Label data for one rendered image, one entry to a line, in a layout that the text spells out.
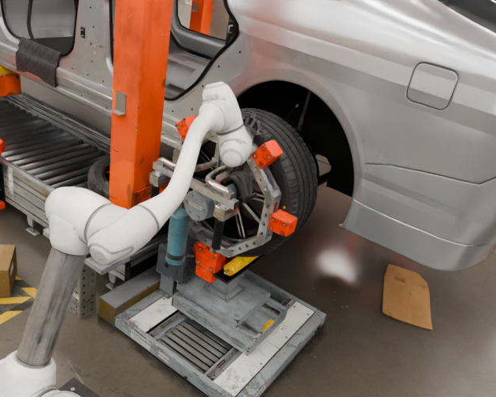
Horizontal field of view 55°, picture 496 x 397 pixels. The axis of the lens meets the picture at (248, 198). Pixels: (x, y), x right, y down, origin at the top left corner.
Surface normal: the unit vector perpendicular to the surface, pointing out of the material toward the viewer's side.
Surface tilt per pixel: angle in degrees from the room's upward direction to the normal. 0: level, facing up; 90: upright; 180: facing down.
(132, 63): 90
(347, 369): 0
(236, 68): 90
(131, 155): 90
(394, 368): 0
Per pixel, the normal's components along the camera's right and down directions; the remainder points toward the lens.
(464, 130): -0.57, 0.30
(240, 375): 0.17, -0.87
